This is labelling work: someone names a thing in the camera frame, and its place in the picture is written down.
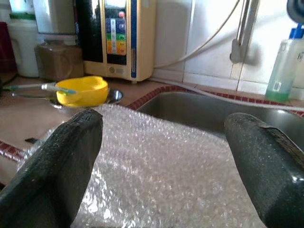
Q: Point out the grey wall faucet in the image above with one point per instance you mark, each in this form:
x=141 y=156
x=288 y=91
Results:
x=237 y=52

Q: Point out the white jug green lid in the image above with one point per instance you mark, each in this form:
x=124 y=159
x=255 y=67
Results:
x=23 y=47

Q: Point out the clear bubble wrap sheet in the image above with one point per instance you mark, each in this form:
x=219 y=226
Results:
x=152 y=166

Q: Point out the dark round hanging pan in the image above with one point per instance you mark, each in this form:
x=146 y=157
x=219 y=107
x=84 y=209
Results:
x=297 y=9

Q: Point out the steel kitchen sink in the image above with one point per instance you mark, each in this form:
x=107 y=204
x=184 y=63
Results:
x=190 y=107

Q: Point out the white tub with label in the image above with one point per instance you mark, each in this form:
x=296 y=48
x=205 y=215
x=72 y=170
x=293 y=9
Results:
x=21 y=6

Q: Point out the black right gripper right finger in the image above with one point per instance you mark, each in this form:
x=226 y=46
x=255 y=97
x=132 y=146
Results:
x=268 y=171

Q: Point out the shallow steel dish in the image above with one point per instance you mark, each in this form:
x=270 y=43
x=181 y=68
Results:
x=116 y=96

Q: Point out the clear soap bottle blue cap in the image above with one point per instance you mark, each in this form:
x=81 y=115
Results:
x=282 y=71

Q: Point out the translucent white tube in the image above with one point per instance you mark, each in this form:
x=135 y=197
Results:
x=237 y=99

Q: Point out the cream black water ionizer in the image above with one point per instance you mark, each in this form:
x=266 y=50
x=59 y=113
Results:
x=116 y=35

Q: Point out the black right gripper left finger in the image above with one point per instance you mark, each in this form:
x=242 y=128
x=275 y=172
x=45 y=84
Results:
x=52 y=180

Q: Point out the yellow plastic bowl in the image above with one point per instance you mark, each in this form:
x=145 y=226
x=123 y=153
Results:
x=90 y=92

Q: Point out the white plastic container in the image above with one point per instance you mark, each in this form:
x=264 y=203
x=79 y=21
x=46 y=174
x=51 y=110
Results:
x=54 y=16

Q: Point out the dark red container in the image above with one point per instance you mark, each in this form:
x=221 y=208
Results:
x=6 y=47

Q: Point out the clear jar brown powder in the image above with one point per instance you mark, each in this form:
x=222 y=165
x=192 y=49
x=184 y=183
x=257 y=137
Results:
x=59 y=61

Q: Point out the white green toothbrush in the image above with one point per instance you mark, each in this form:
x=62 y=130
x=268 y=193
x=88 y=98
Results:
x=50 y=87
x=33 y=95

